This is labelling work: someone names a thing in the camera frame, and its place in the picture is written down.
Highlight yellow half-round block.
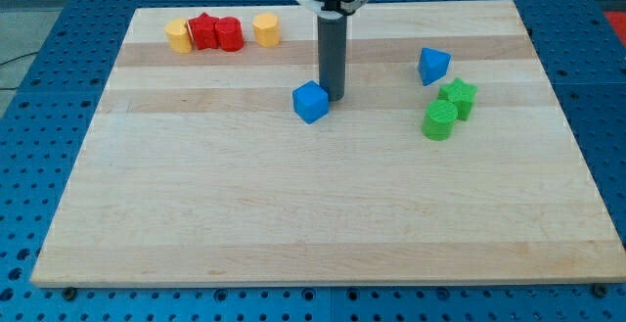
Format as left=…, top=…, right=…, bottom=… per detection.
left=164, top=18, right=193, bottom=54

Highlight light wooden board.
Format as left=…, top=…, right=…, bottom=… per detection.
left=31, top=0, right=625, bottom=288

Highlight red star block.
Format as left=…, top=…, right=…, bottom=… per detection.
left=188, top=13, right=219, bottom=50

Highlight blue cube block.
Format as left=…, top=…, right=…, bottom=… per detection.
left=292, top=80, right=330, bottom=124

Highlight red cylinder block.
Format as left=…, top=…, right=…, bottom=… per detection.
left=214, top=17, right=245, bottom=52

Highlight green star block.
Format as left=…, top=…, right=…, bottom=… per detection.
left=437, top=77, right=478, bottom=121

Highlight yellow hexagon block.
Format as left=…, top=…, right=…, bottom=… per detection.
left=252, top=13, right=281, bottom=47

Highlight blue triangle block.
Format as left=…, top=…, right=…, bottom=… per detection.
left=418, top=47, right=452, bottom=86

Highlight green cylinder block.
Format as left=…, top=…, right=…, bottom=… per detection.
left=422, top=100, right=458, bottom=141

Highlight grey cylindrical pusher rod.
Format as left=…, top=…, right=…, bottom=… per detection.
left=317, top=17, right=347, bottom=102

